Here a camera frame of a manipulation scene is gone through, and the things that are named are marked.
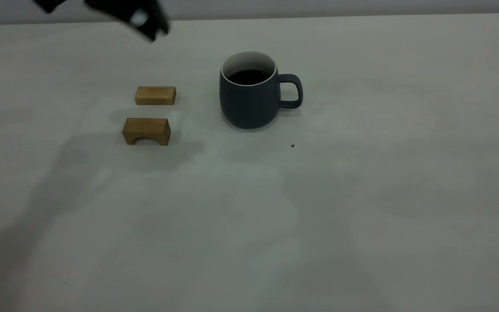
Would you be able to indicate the flat rectangular wooden block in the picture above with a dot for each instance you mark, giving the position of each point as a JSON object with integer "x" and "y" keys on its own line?
{"x": 155, "y": 96}

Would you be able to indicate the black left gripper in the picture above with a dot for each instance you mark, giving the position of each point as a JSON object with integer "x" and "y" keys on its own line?
{"x": 119, "y": 6}

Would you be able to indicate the arched wooden block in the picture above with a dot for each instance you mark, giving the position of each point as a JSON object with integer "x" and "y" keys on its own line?
{"x": 146, "y": 126}

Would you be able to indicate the dark grey ceramic mug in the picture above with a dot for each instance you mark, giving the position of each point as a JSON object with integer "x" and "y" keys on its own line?
{"x": 249, "y": 106}

